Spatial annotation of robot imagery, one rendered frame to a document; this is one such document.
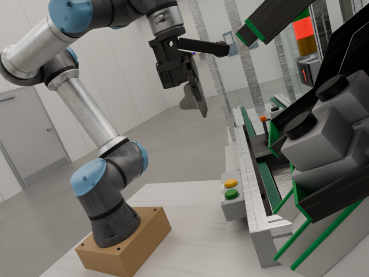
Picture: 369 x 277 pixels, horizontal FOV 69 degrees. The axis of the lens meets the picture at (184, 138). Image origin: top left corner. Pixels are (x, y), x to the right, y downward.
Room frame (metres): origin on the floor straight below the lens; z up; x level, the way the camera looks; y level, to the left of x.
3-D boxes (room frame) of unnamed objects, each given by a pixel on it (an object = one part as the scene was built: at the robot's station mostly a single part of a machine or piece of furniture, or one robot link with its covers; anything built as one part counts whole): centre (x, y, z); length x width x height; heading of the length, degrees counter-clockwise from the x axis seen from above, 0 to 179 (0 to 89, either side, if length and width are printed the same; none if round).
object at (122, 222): (0.79, 0.30, 0.99); 0.15 x 0.15 x 0.10
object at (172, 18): (0.65, -0.05, 1.45); 0.08 x 0.08 x 0.05
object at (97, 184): (0.79, 0.30, 1.11); 0.13 x 0.12 x 0.14; 141
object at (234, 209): (0.78, -0.09, 0.93); 0.21 x 0.07 x 0.06; 167
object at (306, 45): (0.81, -0.44, 1.28); 0.05 x 0.05 x 0.05
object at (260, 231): (0.95, -0.19, 0.91); 0.89 x 0.06 x 0.11; 167
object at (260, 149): (0.98, -0.36, 0.96); 0.24 x 0.24 x 0.02; 77
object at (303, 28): (0.81, -0.44, 1.33); 0.05 x 0.05 x 0.05
